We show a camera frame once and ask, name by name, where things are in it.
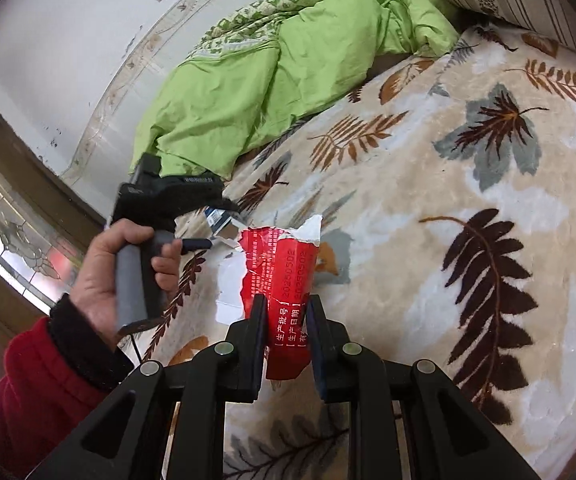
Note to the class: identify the leaf print blanket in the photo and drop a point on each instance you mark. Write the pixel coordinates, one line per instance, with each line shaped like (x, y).
(443, 235)

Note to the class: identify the white and blue small box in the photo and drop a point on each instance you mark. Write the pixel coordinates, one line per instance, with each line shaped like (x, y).
(218, 220)

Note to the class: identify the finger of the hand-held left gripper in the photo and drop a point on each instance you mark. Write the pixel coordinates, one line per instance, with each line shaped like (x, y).
(195, 245)
(224, 205)

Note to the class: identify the torn white carton piece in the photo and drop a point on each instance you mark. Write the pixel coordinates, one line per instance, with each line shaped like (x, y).
(228, 290)

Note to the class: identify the green quilt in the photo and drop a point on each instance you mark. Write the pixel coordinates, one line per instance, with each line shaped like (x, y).
(268, 85)

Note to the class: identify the stained glass door panel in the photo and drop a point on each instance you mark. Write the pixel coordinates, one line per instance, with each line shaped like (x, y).
(13, 240)

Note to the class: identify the person's left hand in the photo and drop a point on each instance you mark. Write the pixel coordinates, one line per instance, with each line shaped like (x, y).
(95, 285)

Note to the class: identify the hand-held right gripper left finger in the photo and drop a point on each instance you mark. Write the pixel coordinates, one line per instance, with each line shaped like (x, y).
(260, 345)

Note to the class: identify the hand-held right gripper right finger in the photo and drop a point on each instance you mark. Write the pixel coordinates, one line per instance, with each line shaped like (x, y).
(314, 350)

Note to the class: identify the brown wooden door frame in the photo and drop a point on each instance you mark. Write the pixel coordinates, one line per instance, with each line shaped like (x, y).
(18, 145)

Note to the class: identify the person's left forearm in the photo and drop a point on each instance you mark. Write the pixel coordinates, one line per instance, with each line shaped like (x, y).
(28, 395)

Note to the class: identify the red plastic wrapper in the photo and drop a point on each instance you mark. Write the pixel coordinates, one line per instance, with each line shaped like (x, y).
(288, 285)

